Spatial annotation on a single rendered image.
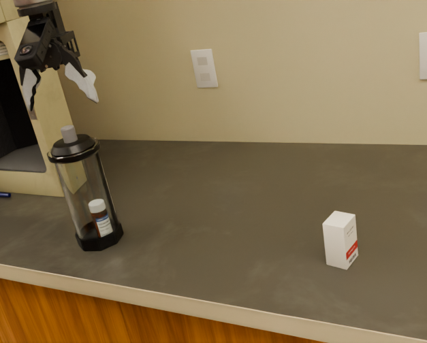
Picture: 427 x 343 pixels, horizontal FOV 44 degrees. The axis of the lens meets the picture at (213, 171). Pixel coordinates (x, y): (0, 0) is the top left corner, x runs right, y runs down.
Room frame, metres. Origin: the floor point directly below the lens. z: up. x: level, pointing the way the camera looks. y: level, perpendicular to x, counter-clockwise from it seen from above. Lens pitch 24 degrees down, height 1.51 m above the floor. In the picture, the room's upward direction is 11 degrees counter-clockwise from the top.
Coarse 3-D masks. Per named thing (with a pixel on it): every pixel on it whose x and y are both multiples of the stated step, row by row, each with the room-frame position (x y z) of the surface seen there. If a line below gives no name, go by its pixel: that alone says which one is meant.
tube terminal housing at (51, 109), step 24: (0, 0) 1.30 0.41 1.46; (0, 24) 1.31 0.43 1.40; (24, 24) 1.34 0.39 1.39; (48, 72) 1.37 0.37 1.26; (48, 96) 1.35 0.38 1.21; (48, 120) 1.33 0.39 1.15; (48, 144) 1.31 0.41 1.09; (48, 168) 1.31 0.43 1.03; (24, 192) 1.38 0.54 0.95; (48, 192) 1.33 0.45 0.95
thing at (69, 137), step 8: (64, 128) 1.02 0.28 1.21; (72, 128) 1.02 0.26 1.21; (64, 136) 1.02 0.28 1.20; (72, 136) 1.02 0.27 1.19; (80, 136) 1.05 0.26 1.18; (88, 136) 1.04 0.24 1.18; (56, 144) 1.02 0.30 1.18; (64, 144) 1.01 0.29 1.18; (72, 144) 1.00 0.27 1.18; (80, 144) 1.00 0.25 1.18; (88, 144) 1.01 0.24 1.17; (56, 152) 1.00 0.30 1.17; (64, 152) 0.99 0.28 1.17; (72, 152) 0.99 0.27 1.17
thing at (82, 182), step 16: (96, 144) 1.02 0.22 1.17; (80, 160) 0.99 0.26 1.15; (96, 160) 1.01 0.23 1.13; (64, 176) 0.99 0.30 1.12; (80, 176) 0.98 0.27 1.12; (96, 176) 1.00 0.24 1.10; (64, 192) 1.00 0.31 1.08; (80, 192) 0.98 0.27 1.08; (96, 192) 0.99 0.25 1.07; (80, 208) 0.98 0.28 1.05; (96, 208) 0.99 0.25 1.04; (80, 224) 0.99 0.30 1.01; (96, 224) 0.98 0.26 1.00; (112, 224) 1.01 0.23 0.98
